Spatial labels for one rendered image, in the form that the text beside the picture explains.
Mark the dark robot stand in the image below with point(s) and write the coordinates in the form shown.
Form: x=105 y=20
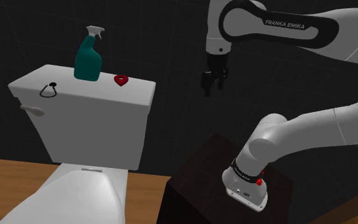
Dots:
x=197 y=186

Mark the green spray bottle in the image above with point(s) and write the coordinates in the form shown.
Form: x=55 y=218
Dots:
x=87 y=63

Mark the white toilet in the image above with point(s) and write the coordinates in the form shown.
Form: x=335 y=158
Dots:
x=88 y=130

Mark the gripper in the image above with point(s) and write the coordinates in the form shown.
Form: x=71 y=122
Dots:
x=217 y=63

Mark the red heart-shaped object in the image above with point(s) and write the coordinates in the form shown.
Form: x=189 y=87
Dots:
x=121 y=80

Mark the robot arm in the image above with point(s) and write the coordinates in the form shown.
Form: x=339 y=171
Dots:
x=305 y=130

